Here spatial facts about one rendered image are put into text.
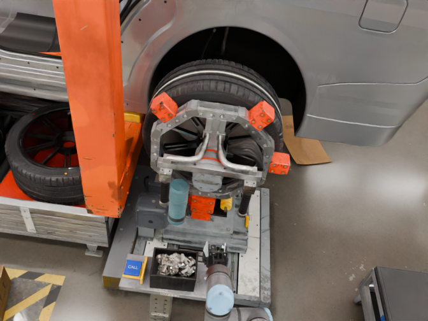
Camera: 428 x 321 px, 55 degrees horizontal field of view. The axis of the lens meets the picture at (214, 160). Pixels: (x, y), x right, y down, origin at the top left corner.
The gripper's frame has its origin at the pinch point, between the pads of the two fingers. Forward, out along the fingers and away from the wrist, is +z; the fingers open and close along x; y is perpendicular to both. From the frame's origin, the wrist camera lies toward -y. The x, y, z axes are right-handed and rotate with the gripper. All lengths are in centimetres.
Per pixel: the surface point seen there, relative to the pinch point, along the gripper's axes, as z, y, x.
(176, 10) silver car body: 40, 91, 24
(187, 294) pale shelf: 1.9, -25.5, 8.9
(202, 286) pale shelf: 5.9, -23.7, 2.2
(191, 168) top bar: 4.4, 33.2, 12.7
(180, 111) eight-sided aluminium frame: 22, 52, 19
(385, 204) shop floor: 111, -23, -133
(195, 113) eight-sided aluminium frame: 16, 53, 13
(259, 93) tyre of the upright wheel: 26, 62, -14
